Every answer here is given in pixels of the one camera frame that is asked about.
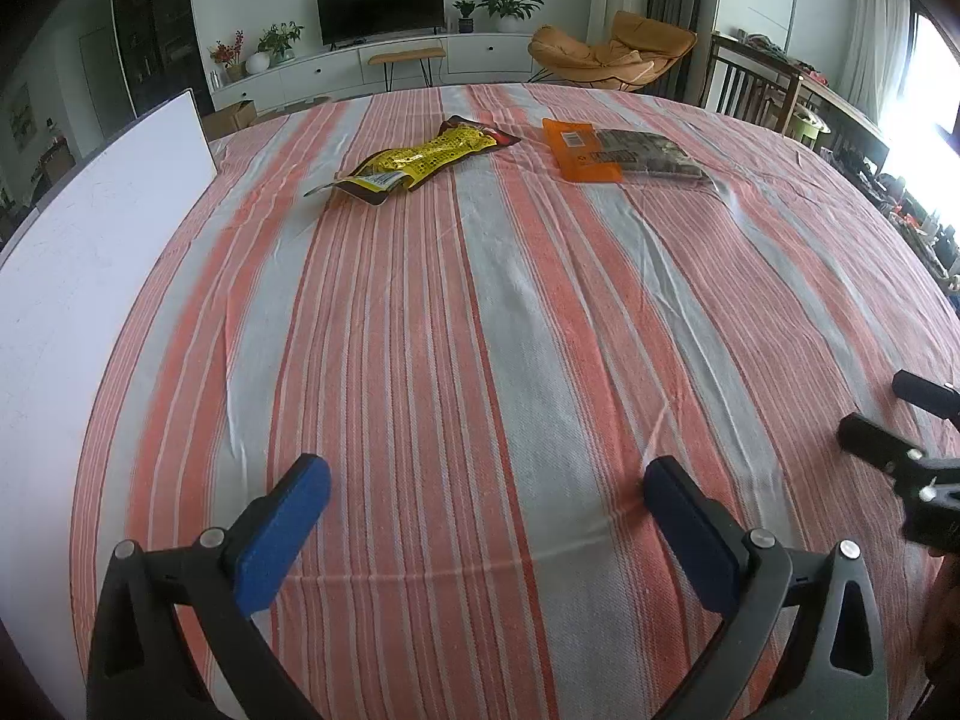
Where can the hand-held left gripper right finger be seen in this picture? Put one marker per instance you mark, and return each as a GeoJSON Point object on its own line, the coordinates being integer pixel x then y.
{"type": "Point", "coordinates": [690, 532]}

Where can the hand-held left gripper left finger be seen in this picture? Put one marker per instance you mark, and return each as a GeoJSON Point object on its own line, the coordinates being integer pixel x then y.
{"type": "Point", "coordinates": [289, 532]}

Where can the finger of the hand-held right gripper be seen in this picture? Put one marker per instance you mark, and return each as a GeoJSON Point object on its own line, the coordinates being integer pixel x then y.
{"type": "Point", "coordinates": [926, 394]}
{"type": "Point", "coordinates": [870, 439]}

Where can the orange dark snack packet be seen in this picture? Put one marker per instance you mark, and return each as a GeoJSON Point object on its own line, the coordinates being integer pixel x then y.
{"type": "Point", "coordinates": [577, 154]}

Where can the long yellow snack packet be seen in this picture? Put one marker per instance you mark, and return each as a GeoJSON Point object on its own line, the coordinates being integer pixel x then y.
{"type": "Point", "coordinates": [427, 157]}

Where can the orange striped tablecloth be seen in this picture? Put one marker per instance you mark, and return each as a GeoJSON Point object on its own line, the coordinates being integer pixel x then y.
{"type": "Point", "coordinates": [480, 352]}

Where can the cluttered wooden dining table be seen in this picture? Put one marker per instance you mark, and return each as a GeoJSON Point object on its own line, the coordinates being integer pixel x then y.
{"type": "Point", "coordinates": [855, 127]}

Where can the white board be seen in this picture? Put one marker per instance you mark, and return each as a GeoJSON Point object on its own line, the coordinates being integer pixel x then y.
{"type": "Point", "coordinates": [75, 277]}

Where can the wooden chair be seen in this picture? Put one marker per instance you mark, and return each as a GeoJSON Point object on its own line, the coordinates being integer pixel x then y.
{"type": "Point", "coordinates": [739, 82]}

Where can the cardboard box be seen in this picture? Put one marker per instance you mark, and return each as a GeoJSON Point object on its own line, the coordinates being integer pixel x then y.
{"type": "Point", "coordinates": [232, 118]}

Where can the white television cabinet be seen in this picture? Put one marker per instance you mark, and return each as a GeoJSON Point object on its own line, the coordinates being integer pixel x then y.
{"type": "Point", "coordinates": [322, 75]}

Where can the orange lounge chair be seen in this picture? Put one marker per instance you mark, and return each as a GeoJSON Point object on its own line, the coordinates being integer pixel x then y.
{"type": "Point", "coordinates": [600, 56]}

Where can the red flower plant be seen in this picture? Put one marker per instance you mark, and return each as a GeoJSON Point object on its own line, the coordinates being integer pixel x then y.
{"type": "Point", "coordinates": [225, 54]}

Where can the green plant in white pot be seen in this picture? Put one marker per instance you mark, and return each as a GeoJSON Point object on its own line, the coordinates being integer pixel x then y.
{"type": "Point", "coordinates": [276, 41]}

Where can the wooden stool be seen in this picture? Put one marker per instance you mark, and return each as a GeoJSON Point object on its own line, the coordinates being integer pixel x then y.
{"type": "Point", "coordinates": [405, 55]}

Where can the dark glass cabinet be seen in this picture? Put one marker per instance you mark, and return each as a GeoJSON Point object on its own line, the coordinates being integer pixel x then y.
{"type": "Point", "coordinates": [157, 22]}

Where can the black television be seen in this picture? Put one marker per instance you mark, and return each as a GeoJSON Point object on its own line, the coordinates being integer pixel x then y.
{"type": "Point", "coordinates": [379, 7]}

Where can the small plant in dark pot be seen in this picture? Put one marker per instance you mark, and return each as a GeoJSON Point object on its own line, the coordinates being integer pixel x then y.
{"type": "Point", "coordinates": [465, 15]}

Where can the large leafy potted plant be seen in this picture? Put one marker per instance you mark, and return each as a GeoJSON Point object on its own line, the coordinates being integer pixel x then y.
{"type": "Point", "coordinates": [510, 6]}

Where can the wall picture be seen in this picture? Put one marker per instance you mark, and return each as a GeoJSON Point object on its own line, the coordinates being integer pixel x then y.
{"type": "Point", "coordinates": [21, 116]}

